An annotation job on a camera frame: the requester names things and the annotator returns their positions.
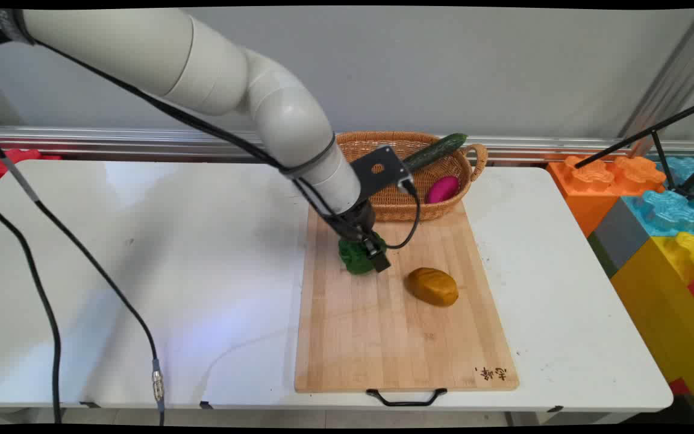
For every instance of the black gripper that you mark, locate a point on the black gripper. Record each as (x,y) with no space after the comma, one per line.
(356,220)

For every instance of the green toy leafy vegetable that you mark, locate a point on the green toy leafy vegetable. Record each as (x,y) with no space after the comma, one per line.
(356,259)

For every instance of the dark green cucumber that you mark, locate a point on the dark green cucumber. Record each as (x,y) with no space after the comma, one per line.
(434,152)

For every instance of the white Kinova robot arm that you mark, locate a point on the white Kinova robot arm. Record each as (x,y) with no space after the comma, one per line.
(202,66)

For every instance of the woven wicker basket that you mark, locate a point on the woven wicker basket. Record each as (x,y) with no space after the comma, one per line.
(407,205)

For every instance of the brown toy potato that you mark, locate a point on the brown toy potato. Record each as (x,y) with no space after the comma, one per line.
(433,287)

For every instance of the bamboo cutting board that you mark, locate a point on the bamboo cutting board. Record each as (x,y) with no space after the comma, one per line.
(395,337)

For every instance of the orange giant building block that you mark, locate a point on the orange giant building block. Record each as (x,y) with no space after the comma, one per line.
(588,190)

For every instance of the black table edge clip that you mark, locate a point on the black table edge clip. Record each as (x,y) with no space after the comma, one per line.
(555,409)
(206,404)
(89,404)

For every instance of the grey giant building block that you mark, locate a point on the grey giant building block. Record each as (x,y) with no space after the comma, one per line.
(618,238)

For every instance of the yellow giant building block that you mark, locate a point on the yellow giant building block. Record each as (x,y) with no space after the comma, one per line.
(666,313)

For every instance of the blue giant building block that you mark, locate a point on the blue giant building block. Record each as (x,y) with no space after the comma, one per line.
(669,211)

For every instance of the black tripod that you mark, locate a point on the black tripod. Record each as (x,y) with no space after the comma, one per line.
(660,144)

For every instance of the red studded building block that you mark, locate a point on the red studded building block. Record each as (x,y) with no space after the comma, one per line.
(3,164)

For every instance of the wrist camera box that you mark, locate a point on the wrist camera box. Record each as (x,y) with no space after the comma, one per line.
(405,184)

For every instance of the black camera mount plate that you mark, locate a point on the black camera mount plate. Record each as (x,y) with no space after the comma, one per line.
(377,167)

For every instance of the horizontal aluminium rail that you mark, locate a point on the horizontal aluminium rail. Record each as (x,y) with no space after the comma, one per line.
(142,141)

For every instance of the slanted aluminium profile post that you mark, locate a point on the slanted aluminium profile post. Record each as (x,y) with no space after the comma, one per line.
(666,84)

